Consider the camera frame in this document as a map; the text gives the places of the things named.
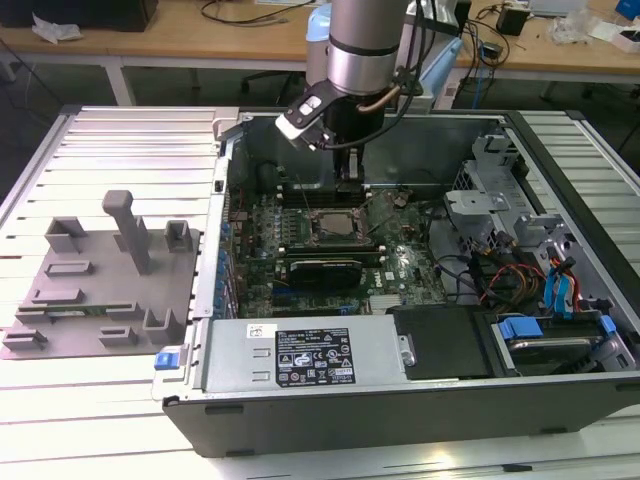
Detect small black adapter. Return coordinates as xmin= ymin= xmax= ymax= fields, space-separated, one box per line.
xmin=495 ymin=4 xmax=530 ymax=37

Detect flat grey device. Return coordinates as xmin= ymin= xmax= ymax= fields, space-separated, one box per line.
xmin=528 ymin=0 xmax=587 ymax=16

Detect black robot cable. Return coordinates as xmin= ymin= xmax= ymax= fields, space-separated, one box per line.
xmin=317 ymin=0 xmax=434 ymax=151

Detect thin metal locking lever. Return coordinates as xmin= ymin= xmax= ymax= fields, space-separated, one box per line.
xmin=296 ymin=172 xmax=316 ymax=215
xmin=366 ymin=198 xmax=403 ymax=237

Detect silver metal drive cage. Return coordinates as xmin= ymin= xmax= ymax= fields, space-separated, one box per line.
xmin=442 ymin=132 xmax=576 ymax=261

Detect green motherboard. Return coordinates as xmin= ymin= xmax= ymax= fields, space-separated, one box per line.
xmin=222 ymin=182 xmax=451 ymax=321

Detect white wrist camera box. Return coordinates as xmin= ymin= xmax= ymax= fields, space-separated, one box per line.
xmin=274 ymin=83 xmax=335 ymax=152

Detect black plastic cover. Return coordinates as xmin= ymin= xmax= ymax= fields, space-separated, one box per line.
xmin=389 ymin=303 xmax=496 ymax=382

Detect blue network cable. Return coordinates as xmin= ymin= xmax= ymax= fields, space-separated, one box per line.
xmin=473 ymin=64 xmax=490 ymax=110

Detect black rating label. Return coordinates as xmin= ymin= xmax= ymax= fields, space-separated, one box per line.
xmin=274 ymin=327 xmax=358 ymax=387

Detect black wire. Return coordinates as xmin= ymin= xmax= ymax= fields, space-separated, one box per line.
xmin=433 ymin=252 xmax=482 ymax=307

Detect grey parts rack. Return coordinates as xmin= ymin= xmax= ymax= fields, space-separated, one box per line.
xmin=0 ymin=188 xmax=205 ymax=362

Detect blue data wire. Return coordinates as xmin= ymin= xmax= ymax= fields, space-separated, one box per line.
xmin=542 ymin=257 xmax=579 ymax=321

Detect small white box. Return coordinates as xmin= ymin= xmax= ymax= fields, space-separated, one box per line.
xmin=615 ymin=27 xmax=640 ymax=54

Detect clear plastic bags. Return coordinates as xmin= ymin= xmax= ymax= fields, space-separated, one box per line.
xmin=547 ymin=9 xmax=621 ymax=47

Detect crumpled clear plastic bag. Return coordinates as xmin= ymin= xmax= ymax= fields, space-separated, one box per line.
xmin=30 ymin=12 xmax=82 ymax=45

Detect black open PC case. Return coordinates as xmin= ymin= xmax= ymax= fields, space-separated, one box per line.
xmin=149 ymin=107 xmax=640 ymax=459

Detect black RAM slot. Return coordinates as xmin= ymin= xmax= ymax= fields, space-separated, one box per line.
xmin=277 ymin=183 xmax=370 ymax=192
xmin=279 ymin=257 xmax=389 ymax=267
xmin=277 ymin=188 xmax=371 ymax=197
xmin=278 ymin=252 xmax=389 ymax=261
xmin=277 ymin=194 xmax=372 ymax=203
xmin=278 ymin=247 xmax=389 ymax=255
xmin=278 ymin=241 xmax=389 ymax=250
xmin=278 ymin=199 xmax=372 ymax=209

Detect silver chipset heatsink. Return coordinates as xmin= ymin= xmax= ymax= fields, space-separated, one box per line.
xmin=368 ymin=293 xmax=399 ymax=315

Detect black graphics card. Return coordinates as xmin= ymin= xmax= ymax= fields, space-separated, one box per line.
xmin=283 ymin=256 xmax=365 ymax=292

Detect metal socket cover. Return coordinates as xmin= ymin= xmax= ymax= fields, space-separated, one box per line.
xmin=358 ymin=191 xmax=397 ymax=236

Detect coloured power wire bundle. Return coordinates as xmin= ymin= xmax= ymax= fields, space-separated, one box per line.
xmin=477 ymin=263 xmax=547 ymax=307

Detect wooden workbench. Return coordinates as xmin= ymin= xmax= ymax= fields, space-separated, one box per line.
xmin=0 ymin=0 xmax=640 ymax=109

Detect green RAM stick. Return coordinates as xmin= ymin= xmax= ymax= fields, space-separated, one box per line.
xmin=45 ymin=308 xmax=110 ymax=320

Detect silver power supply unit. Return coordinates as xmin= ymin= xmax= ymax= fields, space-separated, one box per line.
xmin=192 ymin=314 xmax=417 ymax=396

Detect hard disk in blue carrier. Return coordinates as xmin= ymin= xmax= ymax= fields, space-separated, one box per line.
xmin=492 ymin=313 xmax=620 ymax=377

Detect CPU socket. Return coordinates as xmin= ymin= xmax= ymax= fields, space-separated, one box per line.
xmin=305 ymin=205 xmax=369 ymax=246

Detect large black box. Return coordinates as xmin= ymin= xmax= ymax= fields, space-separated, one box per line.
xmin=0 ymin=0 xmax=160 ymax=32

